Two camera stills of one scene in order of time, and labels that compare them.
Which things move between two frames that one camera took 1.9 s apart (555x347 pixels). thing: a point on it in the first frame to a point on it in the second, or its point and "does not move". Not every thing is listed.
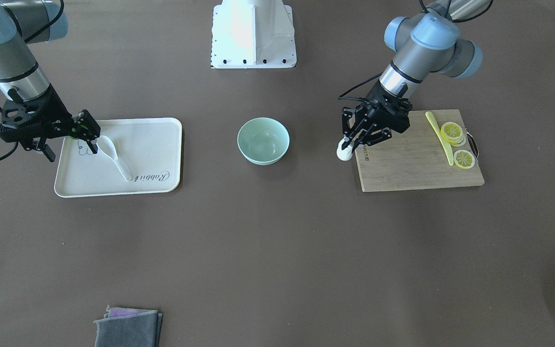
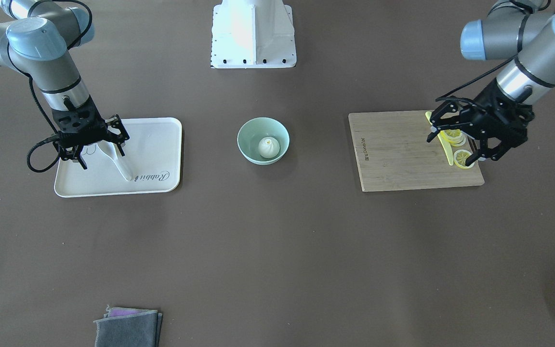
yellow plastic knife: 445,146 does not move
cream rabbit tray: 150,149 does not move
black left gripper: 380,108 to 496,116
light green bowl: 263,140 does not move
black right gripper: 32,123 to 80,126
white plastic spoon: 108,146 does not move
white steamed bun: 346,153 to 269,147
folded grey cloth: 125,327 does not move
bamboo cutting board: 416,158 does not move
